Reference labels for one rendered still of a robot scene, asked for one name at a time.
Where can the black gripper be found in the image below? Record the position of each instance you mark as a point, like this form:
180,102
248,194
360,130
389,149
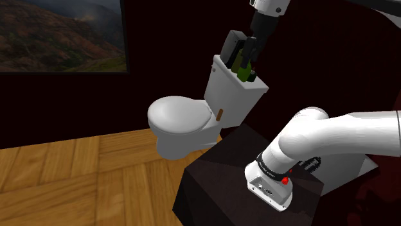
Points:
263,25

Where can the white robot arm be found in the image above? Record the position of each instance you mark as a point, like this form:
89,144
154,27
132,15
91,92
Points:
338,134

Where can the olive green bottle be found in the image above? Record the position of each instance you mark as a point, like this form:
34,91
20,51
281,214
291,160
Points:
237,62

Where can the bright green bottle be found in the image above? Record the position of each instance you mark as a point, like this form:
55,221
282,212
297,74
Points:
243,74

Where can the small black object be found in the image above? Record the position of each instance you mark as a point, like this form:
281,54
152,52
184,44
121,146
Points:
252,76

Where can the white toilet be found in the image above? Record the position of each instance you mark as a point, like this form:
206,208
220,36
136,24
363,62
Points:
178,120

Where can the dark robot stand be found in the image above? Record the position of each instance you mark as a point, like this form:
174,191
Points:
216,187

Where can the framed landscape wall picture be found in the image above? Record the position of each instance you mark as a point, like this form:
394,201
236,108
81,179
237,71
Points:
59,34

